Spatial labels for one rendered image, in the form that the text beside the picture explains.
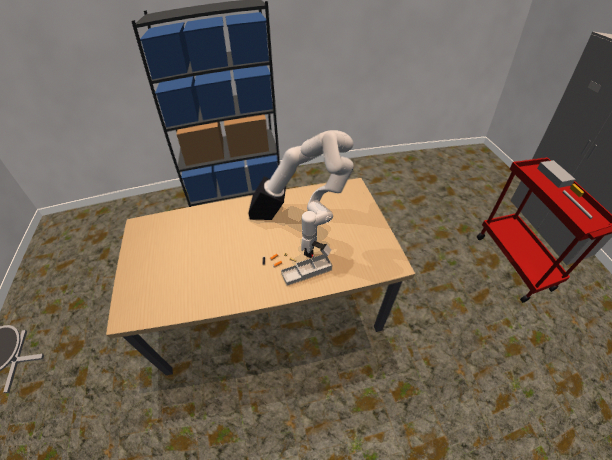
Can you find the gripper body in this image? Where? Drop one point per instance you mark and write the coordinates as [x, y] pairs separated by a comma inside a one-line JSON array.
[[307, 244]]

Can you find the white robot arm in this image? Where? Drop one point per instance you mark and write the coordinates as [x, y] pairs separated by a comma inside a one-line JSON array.
[[331, 143]]

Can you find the grey three-compartment bin rack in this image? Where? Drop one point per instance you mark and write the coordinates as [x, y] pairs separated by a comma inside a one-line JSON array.
[[307, 269]]

